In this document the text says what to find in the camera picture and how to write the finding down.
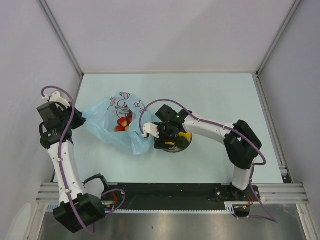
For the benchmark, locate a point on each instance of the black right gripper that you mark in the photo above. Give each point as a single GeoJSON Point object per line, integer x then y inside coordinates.
{"type": "Point", "coordinates": [160, 143]}

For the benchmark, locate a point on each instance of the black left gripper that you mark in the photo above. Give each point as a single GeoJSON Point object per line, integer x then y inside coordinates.
{"type": "Point", "coordinates": [80, 119]}

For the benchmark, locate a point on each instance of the yellow fake fruit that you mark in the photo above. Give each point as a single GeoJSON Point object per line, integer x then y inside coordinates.
{"type": "Point", "coordinates": [187, 136]}

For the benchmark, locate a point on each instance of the green fake avocado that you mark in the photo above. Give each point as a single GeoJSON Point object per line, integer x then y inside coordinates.
{"type": "Point", "coordinates": [181, 143]}

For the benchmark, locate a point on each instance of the light blue printed plastic bag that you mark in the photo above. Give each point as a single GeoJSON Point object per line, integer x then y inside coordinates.
{"type": "Point", "coordinates": [116, 120]}

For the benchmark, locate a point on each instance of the round printed white plate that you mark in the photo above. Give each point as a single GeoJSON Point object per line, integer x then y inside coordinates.
{"type": "Point", "coordinates": [174, 149]}

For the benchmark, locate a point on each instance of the red fake cherry bunch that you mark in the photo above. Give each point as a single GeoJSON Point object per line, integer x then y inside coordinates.
{"type": "Point", "coordinates": [123, 123]}

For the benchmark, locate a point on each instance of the yellow fake lemon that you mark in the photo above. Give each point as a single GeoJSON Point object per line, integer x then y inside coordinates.
{"type": "Point", "coordinates": [169, 143]}

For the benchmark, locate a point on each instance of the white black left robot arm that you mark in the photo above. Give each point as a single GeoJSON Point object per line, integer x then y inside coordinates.
{"type": "Point", "coordinates": [80, 203]}

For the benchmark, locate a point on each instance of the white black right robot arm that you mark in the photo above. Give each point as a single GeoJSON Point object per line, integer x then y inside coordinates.
{"type": "Point", "coordinates": [241, 143]}

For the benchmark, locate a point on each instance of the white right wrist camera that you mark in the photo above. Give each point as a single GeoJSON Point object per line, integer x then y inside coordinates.
{"type": "Point", "coordinates": [150, 129]}

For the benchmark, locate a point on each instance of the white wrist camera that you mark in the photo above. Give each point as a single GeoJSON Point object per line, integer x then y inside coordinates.
{"type": "Point", "coordinates": [56, 97]}
{"type": "Point", "coordinates": [150, 129]}

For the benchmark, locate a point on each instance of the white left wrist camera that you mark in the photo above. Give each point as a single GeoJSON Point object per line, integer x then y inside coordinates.
{"type": "Point", "coordinates": [56, 97]}

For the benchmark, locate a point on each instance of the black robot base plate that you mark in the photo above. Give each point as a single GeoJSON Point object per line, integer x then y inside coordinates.
{"type": "Point", "coordinates": [181, 197]}

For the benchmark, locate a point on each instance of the white slotted cable duct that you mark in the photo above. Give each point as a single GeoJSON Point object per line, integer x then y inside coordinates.
{"type": "Point", "coordinates": [230, 207]}

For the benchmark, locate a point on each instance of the aluminium frame rail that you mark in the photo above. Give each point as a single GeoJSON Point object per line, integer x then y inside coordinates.
{"type": "Point", "coordinates": [282, 193]}

